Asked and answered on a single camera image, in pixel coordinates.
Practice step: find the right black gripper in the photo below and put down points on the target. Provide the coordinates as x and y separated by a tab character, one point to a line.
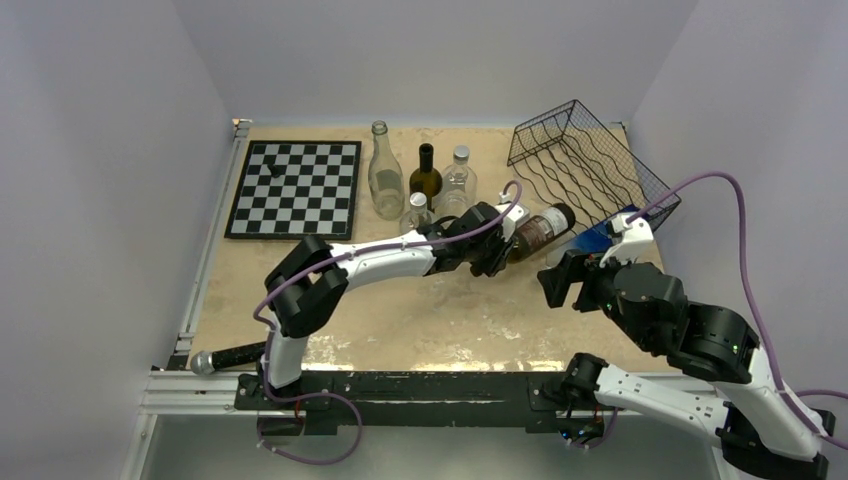
574	266

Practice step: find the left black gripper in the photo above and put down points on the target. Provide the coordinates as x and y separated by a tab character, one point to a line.
499	258

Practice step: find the dark green labelled wine bottle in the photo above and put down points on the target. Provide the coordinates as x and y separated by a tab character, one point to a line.
541	230

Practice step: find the blue square glass bottle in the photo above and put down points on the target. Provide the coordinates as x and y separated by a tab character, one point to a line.
594	240

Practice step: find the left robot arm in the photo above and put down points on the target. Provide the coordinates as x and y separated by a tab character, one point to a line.
305	288

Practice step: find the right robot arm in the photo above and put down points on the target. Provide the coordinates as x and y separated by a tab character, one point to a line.
747	419

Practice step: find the round clear bottle silver cap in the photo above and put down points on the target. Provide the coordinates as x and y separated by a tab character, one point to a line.
459	186

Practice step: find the small clear bottle silver cap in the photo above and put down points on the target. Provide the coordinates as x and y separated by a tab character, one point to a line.
417	215

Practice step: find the tall clear glass bottle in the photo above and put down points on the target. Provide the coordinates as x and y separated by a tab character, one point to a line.
385	178

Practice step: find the black white chessboard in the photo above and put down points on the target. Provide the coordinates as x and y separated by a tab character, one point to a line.
316	195

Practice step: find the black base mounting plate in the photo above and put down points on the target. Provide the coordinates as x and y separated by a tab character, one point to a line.
321	402

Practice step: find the black microphone silver head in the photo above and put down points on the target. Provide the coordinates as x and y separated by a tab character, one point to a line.
206	363

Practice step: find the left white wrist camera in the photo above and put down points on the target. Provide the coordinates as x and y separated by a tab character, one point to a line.
517	216

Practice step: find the black wire wine rack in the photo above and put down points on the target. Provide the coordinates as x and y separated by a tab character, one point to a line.
567	155

